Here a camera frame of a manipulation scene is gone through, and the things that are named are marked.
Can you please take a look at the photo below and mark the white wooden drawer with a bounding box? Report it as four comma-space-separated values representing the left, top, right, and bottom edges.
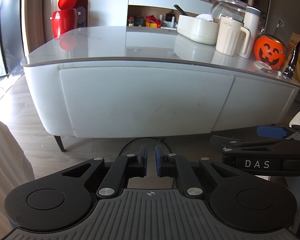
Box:
60, 67, 234, 138

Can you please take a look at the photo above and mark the round white cup lid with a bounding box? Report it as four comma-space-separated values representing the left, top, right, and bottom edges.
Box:
253, 60, 272, 73

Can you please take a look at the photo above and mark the orange pumpkin bucket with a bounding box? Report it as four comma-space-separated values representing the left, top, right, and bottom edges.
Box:
253, 34, 287, 69

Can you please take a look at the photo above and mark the cream ribbed coffee mug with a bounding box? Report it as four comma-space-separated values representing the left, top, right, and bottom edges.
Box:
216, 16, 243, 56

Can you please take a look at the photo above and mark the white cabinet table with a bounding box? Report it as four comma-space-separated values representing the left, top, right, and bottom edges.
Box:
21, 27, 300, 138

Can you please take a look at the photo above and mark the cream tissue box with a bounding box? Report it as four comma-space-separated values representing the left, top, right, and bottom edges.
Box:
177, 15, 219, 46

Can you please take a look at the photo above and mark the glass jar with lid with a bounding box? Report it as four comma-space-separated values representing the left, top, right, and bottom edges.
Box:
210, 0, 248, 22

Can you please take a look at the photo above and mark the black remote control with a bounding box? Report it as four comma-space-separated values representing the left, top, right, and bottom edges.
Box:
174, 4, 187, 16

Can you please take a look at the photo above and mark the yellow red toy truck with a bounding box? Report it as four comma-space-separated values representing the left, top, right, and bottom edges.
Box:
146, 15, 161, 28

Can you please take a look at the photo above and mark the red pedal trash bin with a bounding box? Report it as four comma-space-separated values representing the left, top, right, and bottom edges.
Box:
50, 0, 78, 38

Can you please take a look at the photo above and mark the small spice jar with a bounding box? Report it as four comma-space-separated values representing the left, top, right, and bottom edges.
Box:
128, 16, 135, 27

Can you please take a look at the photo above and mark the white wall shelf unit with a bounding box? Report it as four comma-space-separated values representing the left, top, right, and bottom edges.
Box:
88, 0, 256, 30

